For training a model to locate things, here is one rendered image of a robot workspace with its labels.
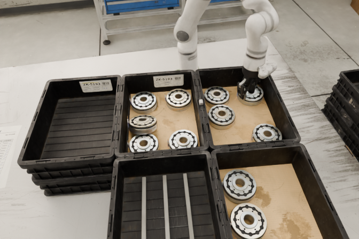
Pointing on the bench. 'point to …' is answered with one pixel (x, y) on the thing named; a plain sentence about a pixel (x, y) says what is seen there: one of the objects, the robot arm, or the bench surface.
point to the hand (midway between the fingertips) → (247, 92)
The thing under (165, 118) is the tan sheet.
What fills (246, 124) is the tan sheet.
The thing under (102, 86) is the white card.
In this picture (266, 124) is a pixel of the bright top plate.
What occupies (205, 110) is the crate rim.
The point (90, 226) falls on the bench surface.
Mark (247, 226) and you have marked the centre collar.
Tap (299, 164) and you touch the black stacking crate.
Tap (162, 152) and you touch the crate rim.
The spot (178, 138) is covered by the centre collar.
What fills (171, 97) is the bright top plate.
